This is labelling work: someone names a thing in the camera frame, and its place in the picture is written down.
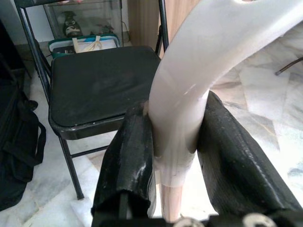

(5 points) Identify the teal plastic tray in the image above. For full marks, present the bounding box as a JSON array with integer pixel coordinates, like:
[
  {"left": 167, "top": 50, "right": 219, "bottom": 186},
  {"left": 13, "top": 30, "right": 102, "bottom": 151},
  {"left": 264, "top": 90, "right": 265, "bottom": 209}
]
[{"left": 48, "top": 34, "right": 121, "bottom": 59}]

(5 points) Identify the light wood door panel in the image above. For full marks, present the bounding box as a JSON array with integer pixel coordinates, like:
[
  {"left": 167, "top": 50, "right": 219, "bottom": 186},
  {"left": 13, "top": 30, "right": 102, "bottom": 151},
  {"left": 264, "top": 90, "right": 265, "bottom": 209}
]
[{"left": 127, "top": 0, "right": 197, "bottom": 57}]

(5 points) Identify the dark metal chair leg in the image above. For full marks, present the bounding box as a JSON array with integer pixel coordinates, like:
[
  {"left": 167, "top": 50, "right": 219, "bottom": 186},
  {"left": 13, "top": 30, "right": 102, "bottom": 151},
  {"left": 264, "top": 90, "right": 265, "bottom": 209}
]
[{"left": 275, "top": 56, "right": 303, "bottom": 76}]

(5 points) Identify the black folding chair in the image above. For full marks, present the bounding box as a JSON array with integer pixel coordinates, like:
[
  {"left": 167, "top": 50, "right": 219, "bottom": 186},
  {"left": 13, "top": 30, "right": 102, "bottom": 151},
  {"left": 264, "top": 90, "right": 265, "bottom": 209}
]
[{"left": 15, "top": 0, "right": 170, "bottom": 201}]

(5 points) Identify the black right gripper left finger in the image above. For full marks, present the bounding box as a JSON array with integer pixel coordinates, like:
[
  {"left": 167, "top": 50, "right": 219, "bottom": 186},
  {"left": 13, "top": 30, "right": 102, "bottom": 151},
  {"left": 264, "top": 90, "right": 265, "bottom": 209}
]
[{"left": 91, "top": 101, "right": 157, "bottom": 219}]

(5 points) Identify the white dustpan with wooden handle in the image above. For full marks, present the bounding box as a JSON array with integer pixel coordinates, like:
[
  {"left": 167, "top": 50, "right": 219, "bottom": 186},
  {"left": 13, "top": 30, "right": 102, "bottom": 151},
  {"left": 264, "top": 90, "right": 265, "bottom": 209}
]
[{"left": 148, "top": 0, "right": 303, "bottom": 224}]

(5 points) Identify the black fabric bag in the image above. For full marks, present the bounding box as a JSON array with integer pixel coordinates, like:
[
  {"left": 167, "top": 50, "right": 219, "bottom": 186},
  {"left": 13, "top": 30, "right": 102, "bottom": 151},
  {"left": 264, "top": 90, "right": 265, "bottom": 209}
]
[{"left": 0, "top": 89, "right": 47, "bottom": 211}]

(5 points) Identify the white paper bag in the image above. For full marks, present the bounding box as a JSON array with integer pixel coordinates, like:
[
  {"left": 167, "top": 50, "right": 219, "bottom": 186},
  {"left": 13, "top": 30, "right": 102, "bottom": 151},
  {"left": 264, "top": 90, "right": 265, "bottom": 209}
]
[{"left": 71, "top": 35, "right": 118, "bottom": 54}]

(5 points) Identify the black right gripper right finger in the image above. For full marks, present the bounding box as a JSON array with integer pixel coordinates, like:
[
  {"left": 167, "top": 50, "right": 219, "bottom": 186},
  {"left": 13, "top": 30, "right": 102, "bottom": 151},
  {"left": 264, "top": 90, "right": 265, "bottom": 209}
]
[{"left": 196, "top": 90, "right": 303, "bottom": 217}]

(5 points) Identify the glass display cabinet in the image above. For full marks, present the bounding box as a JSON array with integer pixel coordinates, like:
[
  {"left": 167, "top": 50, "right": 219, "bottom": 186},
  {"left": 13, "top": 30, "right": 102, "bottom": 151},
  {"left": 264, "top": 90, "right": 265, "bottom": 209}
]
[{"left": 44, "top": 0, "right": 126, "bottom": 48}]

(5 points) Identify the dark grey creature figurine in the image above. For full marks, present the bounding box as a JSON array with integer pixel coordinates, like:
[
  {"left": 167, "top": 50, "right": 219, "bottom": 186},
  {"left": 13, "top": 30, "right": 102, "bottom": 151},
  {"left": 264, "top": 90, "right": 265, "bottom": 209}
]
[{"left": 62, "top": 11, "right": 83, "bottom": 37}]

